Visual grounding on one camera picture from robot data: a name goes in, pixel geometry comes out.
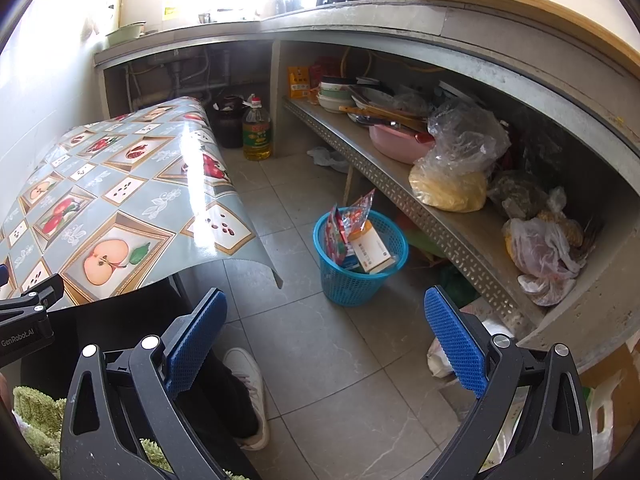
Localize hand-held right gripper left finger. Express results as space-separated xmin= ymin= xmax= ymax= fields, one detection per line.
xmin=59 ymin=287 xmax=228 ymax=480

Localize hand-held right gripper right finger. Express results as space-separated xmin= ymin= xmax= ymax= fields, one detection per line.
xmin=422 ymin=285 xmax=593 ymax=480

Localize blue plastic basket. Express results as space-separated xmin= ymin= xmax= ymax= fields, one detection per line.
xmin=313 ymin=209 xmax=410 ymax=307

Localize orange cardboard box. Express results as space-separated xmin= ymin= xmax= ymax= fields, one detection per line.
xmin=347 ymin=220 xmax=396 ymax=275

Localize red snack pouch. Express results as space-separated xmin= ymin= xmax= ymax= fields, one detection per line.
xmin=324 ymin=189 xmax=376 ymax=266

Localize white shoe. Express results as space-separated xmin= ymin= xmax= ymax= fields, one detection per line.
xmin=222 ymin=347 xmax=271 ymax=451

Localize person's black trousers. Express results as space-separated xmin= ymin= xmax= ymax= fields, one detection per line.
xmin=20 ymin=280 xmax=261 ymax=480

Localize green fuzzy garment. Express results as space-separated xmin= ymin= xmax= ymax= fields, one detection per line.
xmin=11 ymin=385 xmax=171 ymax=480

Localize perforated metal shelf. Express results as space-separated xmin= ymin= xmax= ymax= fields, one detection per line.
xmin=282 ymin=95 xmax=551 ymax=328

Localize white plastic bag of corn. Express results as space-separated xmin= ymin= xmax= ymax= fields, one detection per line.
xmin=502 ymin=215 xmax=586 ymax=307

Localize fruit print tablecloth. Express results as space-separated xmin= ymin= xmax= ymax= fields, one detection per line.
xmin=0 ymin=96 xmax=284 ymax=311

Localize clear bag of yellow grains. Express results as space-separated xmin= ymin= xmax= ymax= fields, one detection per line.
xmin=409 ymin=97 xmax=511 ymax=213

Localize clear bag of corn kernels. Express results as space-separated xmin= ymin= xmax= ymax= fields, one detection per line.
xmin=537 ymin=187 xmax=586 ymax=248

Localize clear bag of dried greens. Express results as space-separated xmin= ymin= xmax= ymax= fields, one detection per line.
xmin=487 ymin=170 xmax=551 ymax=221

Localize pink basin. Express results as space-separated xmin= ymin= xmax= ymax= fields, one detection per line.
xmin=369 ymin=124 xmax=435 ymax=165

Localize cooking oil bottle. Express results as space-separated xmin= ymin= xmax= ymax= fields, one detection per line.
xmin=242 ymin=94 xmax=273 ymax=162

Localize dark jar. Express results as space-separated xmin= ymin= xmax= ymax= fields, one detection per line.
xmin=207 ymin=95 xmax=247 ymax=150

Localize drain pipes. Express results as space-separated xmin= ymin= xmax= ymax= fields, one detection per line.
xmin=127 ymin=47 xmax=236 ymax=111

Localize green basin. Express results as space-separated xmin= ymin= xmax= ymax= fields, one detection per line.
xmin=104 ymin=21 xmax=147 ymax=43

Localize stack of white bowls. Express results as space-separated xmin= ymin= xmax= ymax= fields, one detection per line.
xmin=316 ymin=76 xmax=361 ymax=113

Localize orange packet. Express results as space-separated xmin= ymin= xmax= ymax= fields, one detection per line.
xmin=287 ymin=66 xmax=312 ymax=100

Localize red packet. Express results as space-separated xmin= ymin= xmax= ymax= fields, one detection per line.
xmin=309 ymin=57 xmax=341 ymax=83

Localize grey kitchen counter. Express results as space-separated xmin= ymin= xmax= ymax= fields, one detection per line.
xmin=92 ymin=0 xmax=640 ymax=356

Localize wooden cutting board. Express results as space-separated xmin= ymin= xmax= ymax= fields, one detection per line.
xmin=389 ymin=0 xmax=640 ymax=68

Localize wooden handled spatula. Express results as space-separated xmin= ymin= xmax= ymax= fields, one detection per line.
xmin=339 ymin=104 xmax=431 ymax=133

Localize yellow hose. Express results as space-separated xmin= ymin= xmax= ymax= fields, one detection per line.
xmin=340 ymin=47 xmax=431 ymax=78

